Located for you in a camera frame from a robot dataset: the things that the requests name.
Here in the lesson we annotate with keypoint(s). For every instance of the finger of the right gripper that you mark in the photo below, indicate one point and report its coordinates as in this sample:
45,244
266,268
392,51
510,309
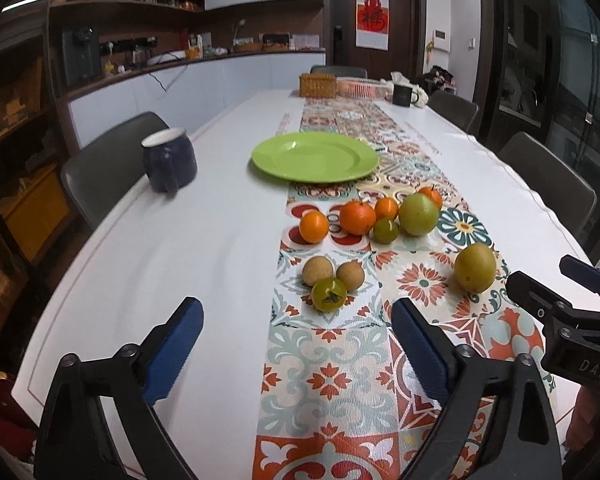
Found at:
547,306
581,273

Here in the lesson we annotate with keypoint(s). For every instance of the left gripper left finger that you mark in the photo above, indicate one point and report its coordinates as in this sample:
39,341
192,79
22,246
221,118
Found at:
75,441

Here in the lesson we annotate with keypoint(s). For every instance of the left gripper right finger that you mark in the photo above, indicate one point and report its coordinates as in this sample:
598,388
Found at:
520,441

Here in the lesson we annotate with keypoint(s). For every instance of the yellow-green round fruit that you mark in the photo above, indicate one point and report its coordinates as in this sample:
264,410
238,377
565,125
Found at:
475,268

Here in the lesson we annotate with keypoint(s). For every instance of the large green fruit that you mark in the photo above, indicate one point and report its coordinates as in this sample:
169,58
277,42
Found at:
418,215

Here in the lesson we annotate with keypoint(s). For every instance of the orange with stem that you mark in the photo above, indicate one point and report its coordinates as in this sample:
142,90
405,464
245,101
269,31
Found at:
433,194

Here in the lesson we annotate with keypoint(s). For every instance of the small green tomato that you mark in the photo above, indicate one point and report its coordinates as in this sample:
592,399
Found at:
385,231

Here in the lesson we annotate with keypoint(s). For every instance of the small orange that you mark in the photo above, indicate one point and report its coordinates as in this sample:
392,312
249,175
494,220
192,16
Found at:
386,208
313,226

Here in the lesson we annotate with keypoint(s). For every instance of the brown longan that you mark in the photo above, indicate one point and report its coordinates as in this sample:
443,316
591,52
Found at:
316,269
351,274

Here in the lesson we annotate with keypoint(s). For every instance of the large orange mandarin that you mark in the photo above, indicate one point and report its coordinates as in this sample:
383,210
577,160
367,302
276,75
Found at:
357,218

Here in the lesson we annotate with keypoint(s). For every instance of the yellow-green tomato with calyx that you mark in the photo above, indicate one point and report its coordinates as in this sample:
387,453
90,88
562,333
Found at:
328,294

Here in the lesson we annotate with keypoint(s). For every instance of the right near grey chair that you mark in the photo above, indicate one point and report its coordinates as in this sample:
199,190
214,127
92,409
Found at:
562,190

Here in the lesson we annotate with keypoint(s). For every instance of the patterned table runner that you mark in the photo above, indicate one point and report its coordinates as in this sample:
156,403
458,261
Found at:
339,400

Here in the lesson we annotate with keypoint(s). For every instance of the right far grey chair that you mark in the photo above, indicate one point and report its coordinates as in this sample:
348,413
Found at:
455,109

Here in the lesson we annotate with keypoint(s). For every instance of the black mug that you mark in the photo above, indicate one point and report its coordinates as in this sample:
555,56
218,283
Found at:
404,95

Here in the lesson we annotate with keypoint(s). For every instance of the left near grey chair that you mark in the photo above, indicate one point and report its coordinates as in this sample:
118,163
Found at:
101,174

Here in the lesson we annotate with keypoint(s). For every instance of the white tissue cloth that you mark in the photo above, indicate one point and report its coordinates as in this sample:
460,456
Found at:
399,78

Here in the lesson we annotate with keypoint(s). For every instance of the green plate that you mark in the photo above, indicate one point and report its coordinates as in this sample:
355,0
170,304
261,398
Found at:
315,157

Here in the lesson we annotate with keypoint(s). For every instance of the dark wooden door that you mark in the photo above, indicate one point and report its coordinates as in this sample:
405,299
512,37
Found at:
407,29

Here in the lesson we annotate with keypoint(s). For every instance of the fruit basket bowl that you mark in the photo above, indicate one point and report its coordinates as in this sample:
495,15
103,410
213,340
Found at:
362,88

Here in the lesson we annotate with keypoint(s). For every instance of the end grey chair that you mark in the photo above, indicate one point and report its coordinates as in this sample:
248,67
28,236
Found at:
340,71

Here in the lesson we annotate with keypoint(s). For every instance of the dark blue mug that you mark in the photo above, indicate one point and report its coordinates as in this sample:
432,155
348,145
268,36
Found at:
169,160

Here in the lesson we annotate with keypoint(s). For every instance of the wicker basket box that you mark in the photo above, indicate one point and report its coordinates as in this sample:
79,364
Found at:
318,86

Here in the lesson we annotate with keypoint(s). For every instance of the red door poster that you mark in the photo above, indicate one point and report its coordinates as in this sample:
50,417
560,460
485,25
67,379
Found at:
372,18

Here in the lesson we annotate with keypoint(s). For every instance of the black wall appliance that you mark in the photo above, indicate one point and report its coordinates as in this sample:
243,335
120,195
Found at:
80,55

